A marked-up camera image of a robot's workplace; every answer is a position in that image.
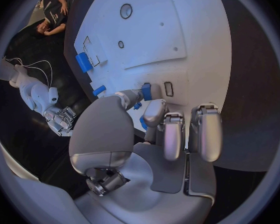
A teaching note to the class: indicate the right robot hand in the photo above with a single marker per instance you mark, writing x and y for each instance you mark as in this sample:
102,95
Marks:
60,120

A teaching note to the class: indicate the blue block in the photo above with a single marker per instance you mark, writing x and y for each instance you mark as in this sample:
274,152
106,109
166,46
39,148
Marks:
146,92

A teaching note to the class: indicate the white task board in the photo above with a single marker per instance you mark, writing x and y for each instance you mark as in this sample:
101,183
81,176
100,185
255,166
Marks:
149,41

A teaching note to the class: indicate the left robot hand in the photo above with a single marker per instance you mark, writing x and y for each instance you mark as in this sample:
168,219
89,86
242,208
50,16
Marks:
130,171

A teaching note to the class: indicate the blue plug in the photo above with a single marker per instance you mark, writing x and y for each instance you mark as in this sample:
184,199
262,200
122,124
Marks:
142,122

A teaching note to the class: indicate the person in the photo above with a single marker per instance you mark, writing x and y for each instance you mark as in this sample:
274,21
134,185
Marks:
52,13

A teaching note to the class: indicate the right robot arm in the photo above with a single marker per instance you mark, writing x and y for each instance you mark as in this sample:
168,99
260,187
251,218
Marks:
34,91

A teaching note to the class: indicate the blue short cylinder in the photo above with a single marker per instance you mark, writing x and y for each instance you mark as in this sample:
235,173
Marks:
84,62

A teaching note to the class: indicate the small blue peg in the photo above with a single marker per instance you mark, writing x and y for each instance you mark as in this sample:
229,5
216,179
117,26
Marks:
137,106

